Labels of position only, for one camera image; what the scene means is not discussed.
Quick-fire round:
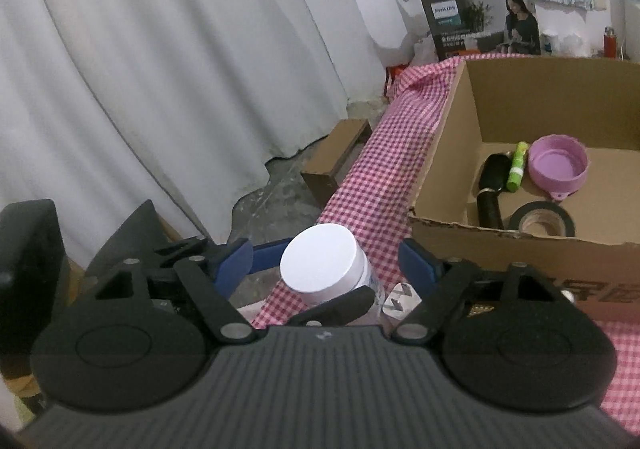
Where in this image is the purple collapsible bowl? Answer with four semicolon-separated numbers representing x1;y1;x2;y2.
527;134;591;202

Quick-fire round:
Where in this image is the printed cardboard box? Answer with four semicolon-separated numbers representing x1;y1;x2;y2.
406;54;640;325

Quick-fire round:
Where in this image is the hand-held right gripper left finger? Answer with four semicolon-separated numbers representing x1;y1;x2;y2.
94;239;255;345

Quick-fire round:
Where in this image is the red plastic bag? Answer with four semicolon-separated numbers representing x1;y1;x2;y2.
384;63;407;102

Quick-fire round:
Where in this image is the black tape roll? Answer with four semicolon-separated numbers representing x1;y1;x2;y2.
510;201;576;237

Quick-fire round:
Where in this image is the green tube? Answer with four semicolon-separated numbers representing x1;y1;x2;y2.
506;141;530;192

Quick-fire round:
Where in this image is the white curtain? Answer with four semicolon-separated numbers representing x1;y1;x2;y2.
0;0;411;270

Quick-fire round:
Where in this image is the small brown cardboard box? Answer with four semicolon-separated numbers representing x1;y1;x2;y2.
300;118;373;204

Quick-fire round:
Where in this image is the black hair brush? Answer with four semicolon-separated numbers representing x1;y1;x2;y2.
472;154;513;230

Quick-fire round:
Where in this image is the white plastic bag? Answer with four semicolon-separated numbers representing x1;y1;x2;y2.
554;31;587;58
411;36;441;66

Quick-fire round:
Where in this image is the white lidded bottle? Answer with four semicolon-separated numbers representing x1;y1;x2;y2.
279;224;387;325

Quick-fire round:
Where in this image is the red checked tablecloth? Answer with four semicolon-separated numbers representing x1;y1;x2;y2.
250;56;640;430

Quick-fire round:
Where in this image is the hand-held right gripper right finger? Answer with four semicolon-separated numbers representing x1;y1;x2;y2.
392;238;576;345

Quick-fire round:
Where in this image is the white charger plug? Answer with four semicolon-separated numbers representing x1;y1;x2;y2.
381;281;426;322

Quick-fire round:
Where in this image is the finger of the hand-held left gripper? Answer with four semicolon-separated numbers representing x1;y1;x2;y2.
150;235;292;276

